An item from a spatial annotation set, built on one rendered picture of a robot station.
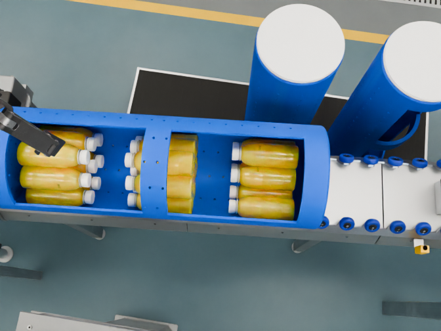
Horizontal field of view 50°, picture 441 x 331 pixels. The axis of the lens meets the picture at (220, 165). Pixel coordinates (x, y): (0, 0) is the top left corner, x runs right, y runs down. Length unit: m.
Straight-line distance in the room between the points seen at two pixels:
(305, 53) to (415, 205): 0.58
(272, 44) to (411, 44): 0.44
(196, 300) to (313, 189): 1.29
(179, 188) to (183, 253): 1.13
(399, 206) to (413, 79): 0.39
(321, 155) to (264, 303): 1.29
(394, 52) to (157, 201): 0.87
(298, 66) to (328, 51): 0.11
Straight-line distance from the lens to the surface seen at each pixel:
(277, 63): 1.51
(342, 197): 1.51
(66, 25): 2.92
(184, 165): 1.24
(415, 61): 1.62
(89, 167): 1.38
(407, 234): 1.55
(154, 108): 2.42
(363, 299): 2.46
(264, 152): 1.29
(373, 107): 1.72
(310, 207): 1.21
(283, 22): 1.58
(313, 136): 1.24
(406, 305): 2.20
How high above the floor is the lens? 2.36
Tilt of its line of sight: 74 degrees down
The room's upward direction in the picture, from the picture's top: straight up
